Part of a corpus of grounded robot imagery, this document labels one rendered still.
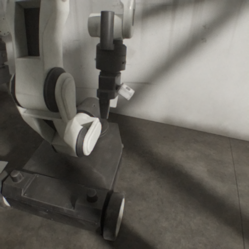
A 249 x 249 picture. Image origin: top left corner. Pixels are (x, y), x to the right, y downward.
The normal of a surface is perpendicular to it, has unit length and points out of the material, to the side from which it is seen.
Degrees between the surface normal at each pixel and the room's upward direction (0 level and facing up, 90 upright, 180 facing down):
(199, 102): 90
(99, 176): 0
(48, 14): 68
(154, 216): 0
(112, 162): 0
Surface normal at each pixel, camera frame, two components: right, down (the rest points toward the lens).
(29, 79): -0.18, 0.21
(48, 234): 0.02, -0.80
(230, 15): -0.32, 0.56
